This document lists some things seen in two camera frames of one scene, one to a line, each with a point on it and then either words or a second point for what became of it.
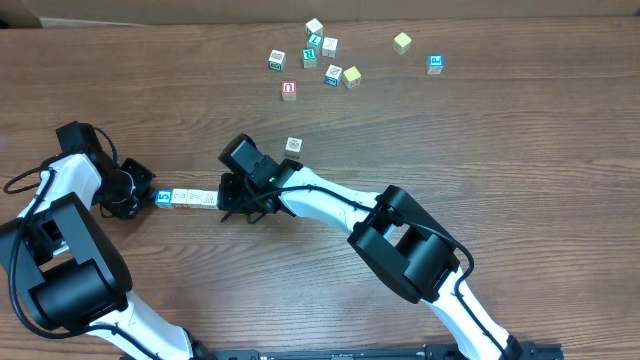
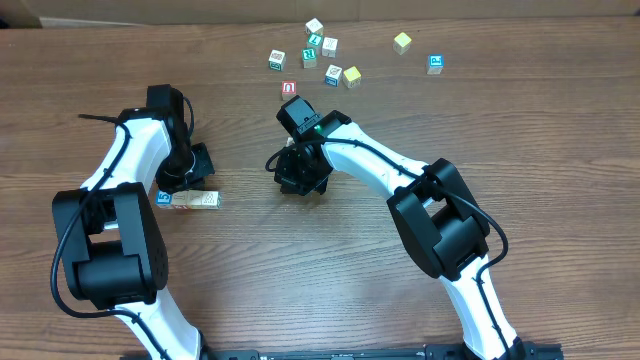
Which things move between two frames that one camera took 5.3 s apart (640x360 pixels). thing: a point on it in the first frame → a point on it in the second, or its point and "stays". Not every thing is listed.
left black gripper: [129, 209] → [205, 165]
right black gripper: [228, 201] → [286, 177]
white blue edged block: [194, 198] stays
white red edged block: [179, 198] stays
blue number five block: [163, 198] stays
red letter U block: [288, 91] stays
